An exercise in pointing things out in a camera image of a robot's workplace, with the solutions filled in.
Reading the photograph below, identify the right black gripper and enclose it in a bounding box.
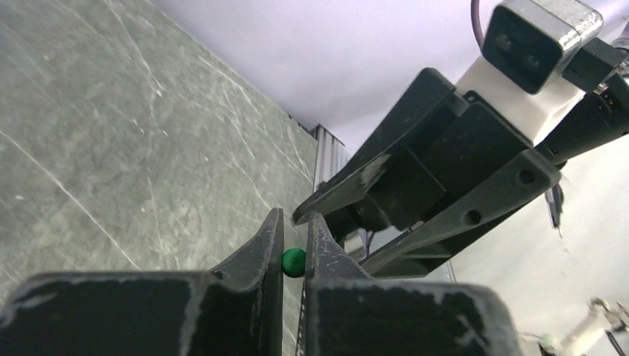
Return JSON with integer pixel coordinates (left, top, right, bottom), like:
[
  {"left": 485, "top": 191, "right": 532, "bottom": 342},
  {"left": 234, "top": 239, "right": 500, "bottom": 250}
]
[{"left": 292, "top": 68, "right": 561, "bottom": 278}]

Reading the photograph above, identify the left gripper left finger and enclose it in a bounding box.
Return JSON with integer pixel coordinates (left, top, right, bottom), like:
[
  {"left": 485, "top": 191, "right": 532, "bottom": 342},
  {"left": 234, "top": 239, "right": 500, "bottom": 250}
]
[{"left": 1, "top": 208, "right": 284, "bottom": 355}]

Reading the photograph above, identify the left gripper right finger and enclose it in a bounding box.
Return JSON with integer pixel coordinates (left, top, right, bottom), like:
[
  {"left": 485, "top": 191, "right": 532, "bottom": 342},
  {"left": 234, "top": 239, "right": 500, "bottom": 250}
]
[{"left": 304, "top": 213, "right": 521, "bottom": 355}]

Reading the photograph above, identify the white pen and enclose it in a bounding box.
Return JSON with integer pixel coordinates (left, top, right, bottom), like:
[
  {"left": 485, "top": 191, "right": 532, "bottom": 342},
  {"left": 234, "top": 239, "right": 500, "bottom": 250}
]
[{"left": 281, "top": 248, "right": 306, "bottom": 278}]

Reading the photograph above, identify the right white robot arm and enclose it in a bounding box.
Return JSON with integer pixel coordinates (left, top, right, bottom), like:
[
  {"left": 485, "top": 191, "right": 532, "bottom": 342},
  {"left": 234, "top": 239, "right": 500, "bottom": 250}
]
[{"left": 292, "top": 68, "right": 628, "bottom": 278}]

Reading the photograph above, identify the aluminium frame rail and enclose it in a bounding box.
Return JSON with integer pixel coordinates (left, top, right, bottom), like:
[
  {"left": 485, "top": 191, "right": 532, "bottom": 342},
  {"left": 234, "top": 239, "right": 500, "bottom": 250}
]
[{"left": 313, "top": 125, "right": 349, "bottom": 192}]

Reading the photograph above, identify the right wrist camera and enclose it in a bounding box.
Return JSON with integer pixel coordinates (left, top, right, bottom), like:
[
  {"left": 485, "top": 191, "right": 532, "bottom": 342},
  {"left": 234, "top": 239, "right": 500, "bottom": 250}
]
[{"left": 454, "top": 0, "right": 629, "bottom": 146}]

